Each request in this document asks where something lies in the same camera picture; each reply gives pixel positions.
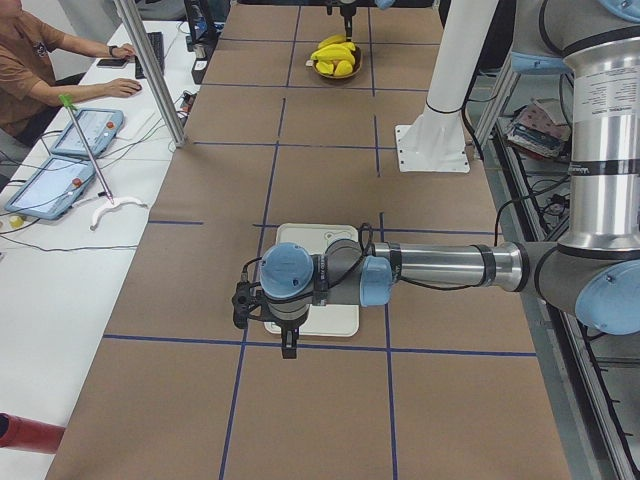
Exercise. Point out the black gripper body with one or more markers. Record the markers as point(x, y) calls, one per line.
point(288, 330)
point(345, 10)

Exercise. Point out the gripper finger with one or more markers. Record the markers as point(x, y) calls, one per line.
point(349, 26)
point(286, 343)
point(293, 340)
point(345, 22)

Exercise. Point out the yellow banana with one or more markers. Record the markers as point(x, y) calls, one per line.
point(336, 54)
point(314, 54)
point(333, 39)

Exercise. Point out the brown wicker basket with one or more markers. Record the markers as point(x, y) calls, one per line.
point(357, 65)

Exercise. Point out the yellow mango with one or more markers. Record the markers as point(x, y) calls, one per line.
point(343, 69)

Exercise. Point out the yellow pear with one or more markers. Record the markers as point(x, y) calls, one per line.
point(325, 68)

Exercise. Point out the black keyboard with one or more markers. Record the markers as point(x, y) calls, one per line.
point(156, 40)

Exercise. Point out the stack of magazines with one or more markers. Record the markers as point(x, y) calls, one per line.
point(540, 128)

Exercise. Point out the black smartphone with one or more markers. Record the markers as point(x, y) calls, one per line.
point(112, 63)

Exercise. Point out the upper teach pendant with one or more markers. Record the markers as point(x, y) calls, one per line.
point(99, 127)

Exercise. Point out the teach pendant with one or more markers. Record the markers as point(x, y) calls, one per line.
point(52, 190)
point(99, 127)

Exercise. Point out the lower teach pendant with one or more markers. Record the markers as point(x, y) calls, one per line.
point(52, 190)

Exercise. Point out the pink grabber stick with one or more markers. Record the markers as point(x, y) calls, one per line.
point(112, 202)

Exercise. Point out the red cylinder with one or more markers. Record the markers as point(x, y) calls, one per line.
point(29, 435)

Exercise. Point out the seated person brown shirt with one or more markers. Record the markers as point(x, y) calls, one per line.
point(30, 93)

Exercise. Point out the white camera stand post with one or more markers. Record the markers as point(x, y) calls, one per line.
point(435, 141)

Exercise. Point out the aluminium frame post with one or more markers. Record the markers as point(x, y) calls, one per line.
point(133, 24)

